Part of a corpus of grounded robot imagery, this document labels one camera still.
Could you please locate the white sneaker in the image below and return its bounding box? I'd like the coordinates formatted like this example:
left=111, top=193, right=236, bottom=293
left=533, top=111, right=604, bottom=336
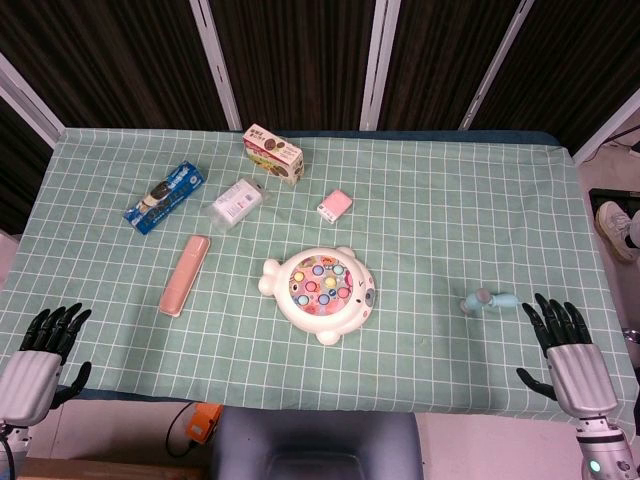
left=594, top=200, right=640, bottom=264

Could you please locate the cream chocolate cookie box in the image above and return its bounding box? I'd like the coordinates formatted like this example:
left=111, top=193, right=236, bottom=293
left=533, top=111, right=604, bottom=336
left=242, top=123, right=305, bottom=187

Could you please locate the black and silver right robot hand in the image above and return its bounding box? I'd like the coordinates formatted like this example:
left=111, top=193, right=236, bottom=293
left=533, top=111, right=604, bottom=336
left=516, top=292, right=620, bottom=422

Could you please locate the blue Oreo cookie box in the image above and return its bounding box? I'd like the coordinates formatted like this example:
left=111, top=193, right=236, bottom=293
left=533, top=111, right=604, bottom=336
left=123, top=160, right=207, bottom=236

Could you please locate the clear packet of white pads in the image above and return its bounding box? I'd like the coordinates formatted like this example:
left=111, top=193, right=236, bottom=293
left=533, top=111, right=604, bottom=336
left=207, top=177, right=271, bottom=234

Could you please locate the long pink plastic case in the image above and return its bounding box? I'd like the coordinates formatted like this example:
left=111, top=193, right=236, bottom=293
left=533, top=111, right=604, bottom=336
left=158, top=235, right=212, bottom=317

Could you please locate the white fish-shaped toy game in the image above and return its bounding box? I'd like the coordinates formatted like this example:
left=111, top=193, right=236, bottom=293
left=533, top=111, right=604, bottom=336
left=258, top=246, right=378, bottom=346

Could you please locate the black cable of orange device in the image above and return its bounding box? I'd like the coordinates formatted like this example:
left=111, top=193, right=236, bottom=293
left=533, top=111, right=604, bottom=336
left=166, top=401, right=201, bottom=459

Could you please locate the white frame post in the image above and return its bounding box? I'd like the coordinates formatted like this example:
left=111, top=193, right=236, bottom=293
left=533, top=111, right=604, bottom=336
left=359, top=0, right=401, bottom=132
left=0, top=52, right=66, bottom=149
left=458, top=0, right=536, bottom=131
left=572, top=94, right=640, bottom=166
left=189, top=0, right=244, bottom=132

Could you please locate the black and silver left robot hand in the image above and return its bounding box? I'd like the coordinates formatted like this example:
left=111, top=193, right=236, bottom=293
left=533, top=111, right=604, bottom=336
left=0, top=302, right=93, bottom=427

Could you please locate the light blue toy hammer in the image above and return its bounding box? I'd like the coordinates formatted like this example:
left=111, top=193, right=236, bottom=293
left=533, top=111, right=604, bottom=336
left=460, top=288, right=520, bottom=316

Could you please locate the orange device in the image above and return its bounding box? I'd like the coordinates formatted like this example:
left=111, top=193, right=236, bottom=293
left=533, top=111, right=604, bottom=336
left=183, top=403, right=224, bottom=445

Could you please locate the green checked tablecloth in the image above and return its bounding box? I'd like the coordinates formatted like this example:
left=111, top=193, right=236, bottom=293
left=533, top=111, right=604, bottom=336
left=0, top=127, right=639, bottom=426

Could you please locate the small pink and white box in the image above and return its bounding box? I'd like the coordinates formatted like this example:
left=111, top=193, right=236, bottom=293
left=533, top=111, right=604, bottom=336
left=316, top=188, right=354, bottom=226

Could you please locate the black flat box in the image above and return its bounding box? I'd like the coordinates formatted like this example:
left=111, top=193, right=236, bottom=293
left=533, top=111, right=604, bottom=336
left=588, top=187, right=640, bottom=221

